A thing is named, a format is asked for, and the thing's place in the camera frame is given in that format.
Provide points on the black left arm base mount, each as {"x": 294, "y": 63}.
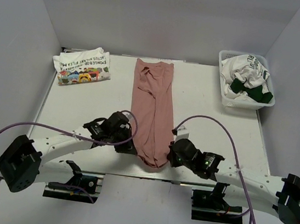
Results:
{"x": 77, "y": 187}

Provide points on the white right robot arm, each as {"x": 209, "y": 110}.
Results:
{"x": 275, "y": 195}

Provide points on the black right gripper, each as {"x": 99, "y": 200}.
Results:
{"x": 171, "y": 157}

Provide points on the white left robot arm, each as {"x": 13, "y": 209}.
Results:
{"x": 27, "y": 161}

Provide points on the dark green t-shirt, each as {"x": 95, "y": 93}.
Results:
{"x": 254, "y": 93}

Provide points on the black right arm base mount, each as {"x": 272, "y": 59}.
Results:
{"x": 206, "y": 209}

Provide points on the white t-shirt green lettering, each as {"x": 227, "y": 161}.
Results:
{"x": 247, "y": 69}

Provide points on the white plastic laundry basket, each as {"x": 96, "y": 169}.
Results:
{"x": 225, "y": 54}

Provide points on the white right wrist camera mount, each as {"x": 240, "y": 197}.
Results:
{"x": 182, "y": 133}

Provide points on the pink t-shirt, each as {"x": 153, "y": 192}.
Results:
{"x": 152, "y": 105}

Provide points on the folded white cartoon print t-shirt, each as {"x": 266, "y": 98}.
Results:
{"x": 82, "y": 66}

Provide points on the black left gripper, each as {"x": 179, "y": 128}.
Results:
{"x": 130, "y": 148}

